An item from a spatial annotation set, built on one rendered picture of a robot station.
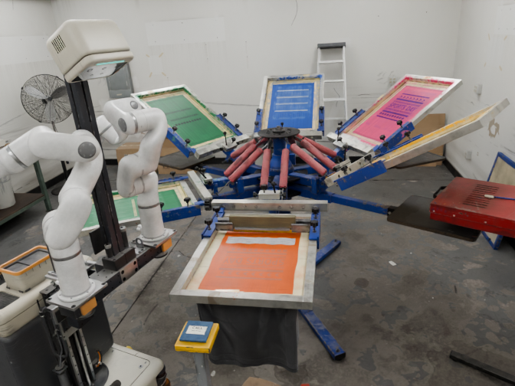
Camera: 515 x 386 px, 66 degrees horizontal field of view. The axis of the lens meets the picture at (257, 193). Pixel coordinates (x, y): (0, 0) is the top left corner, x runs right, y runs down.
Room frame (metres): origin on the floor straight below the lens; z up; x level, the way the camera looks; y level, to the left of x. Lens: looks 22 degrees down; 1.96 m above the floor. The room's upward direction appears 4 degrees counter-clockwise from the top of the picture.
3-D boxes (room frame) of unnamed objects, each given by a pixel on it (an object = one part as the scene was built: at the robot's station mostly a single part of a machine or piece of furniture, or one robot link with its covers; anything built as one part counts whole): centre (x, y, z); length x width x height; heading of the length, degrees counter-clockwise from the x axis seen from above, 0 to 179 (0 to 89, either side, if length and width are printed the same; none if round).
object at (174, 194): (2.43, 0.68, 1.05); 1.08 x 0.61 x 0.23; 109
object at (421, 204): (2.28, -0.68, 0.91); 1.34 x 0.40 x 0.08; 49
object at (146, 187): (1.60, 0.49, 1.37); 0.13 x 0.10 x 0.16; 136
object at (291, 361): (1.40, 0.08, 0.74); 0.45 x 0.03 x 0.43; 79
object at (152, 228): (1.61, 0.49, 1.21); 0.16 x 0.13 x 0.15; 64
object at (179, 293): (1.69, 0.03, 0.97); 0.79 x 0.58 x 0.04; 169
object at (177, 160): (3.16, 0.33, 0.91); 1.34 x 0.40 x 0.08; 49
